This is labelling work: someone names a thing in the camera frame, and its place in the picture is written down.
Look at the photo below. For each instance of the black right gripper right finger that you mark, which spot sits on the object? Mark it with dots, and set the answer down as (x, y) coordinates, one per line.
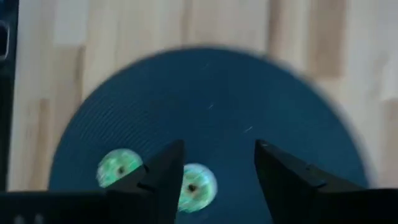
(298, 193)

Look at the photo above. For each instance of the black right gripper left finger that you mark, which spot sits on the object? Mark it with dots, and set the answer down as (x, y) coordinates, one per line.
(155, 193)

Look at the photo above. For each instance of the green sprinkled donut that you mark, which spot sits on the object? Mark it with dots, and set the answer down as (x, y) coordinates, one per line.
(116, 166)
(197, 188)

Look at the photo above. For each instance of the round dark blue placemat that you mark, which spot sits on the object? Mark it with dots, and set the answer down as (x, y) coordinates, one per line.
(217, 109)

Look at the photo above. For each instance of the black table edge rail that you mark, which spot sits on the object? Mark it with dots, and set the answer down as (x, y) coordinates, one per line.
(7, 93)

